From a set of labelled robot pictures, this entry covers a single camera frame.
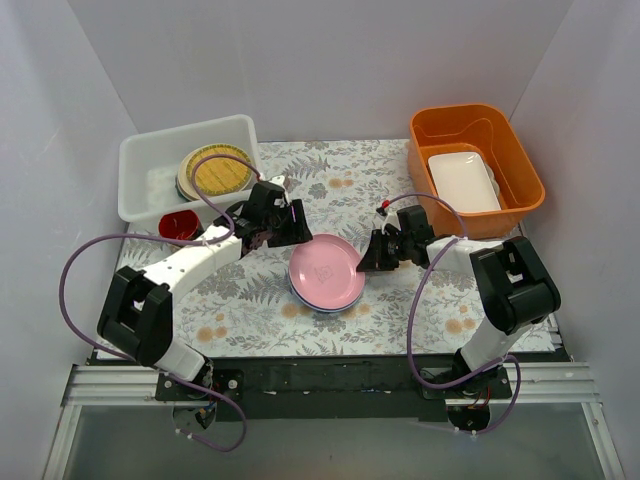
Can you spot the woven bamboo round tray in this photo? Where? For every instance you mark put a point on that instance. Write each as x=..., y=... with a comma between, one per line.
x=220, y=172

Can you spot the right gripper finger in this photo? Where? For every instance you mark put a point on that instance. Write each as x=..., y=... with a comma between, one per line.
x=377, y=261
x=383, y=245

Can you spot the white rectangular dish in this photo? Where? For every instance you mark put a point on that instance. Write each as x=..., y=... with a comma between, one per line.
x=463, y=180

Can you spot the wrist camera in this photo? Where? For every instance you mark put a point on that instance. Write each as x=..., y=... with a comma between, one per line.
x=281, y=181
x=387, y=219

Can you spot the white plastic bin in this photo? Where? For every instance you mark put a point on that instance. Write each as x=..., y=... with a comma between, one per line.
x=149, y=165

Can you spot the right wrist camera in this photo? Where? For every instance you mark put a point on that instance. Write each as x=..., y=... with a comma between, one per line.
x=387, y=219

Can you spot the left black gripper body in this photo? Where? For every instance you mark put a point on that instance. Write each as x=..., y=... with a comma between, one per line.
x=282, y=226

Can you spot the pink round plate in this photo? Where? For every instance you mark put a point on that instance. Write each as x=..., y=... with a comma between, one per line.
x=323, y=271

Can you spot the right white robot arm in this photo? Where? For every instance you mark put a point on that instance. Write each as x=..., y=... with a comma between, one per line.
x=515, y=289

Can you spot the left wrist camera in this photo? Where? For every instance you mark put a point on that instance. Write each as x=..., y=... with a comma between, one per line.
x=281, y=181

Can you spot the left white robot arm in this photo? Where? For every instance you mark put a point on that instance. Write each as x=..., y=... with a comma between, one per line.
x=137, y=317

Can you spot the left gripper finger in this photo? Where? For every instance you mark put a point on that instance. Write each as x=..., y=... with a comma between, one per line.
x=281, y=237
x=295, y=219

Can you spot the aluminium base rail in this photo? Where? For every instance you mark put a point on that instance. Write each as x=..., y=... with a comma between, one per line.
x=334, y=418

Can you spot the light blue round plate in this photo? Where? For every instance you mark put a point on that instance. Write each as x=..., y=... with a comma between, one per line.
x=320, y=309

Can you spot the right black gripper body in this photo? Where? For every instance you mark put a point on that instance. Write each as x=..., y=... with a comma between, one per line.
x=382, y=248

